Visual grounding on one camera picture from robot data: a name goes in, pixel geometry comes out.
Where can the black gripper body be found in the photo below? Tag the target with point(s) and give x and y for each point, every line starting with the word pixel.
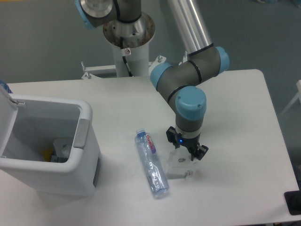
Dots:
pixel 189 142

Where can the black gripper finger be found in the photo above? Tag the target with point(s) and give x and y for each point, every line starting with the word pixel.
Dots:
pixel 173 137
pixel 198 152

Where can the clear plastic water bottle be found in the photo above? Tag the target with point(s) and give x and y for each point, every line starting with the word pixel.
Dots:
pixel 151 164

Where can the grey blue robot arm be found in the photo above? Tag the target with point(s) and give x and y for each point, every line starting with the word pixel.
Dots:
pixel 178 85

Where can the white trash can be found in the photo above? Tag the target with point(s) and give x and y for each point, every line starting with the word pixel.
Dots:
pixel 30 124

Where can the blue bottle behind can lid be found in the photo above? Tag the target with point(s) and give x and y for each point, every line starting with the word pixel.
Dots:
pixel 5 86

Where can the black device at table edge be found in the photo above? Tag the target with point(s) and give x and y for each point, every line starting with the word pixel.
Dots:
pixel 293 201

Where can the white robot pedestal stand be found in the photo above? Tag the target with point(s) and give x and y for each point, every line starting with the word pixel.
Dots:
pixel 130 46

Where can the white frame at right edge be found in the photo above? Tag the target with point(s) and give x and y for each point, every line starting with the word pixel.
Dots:
pixel 296 98

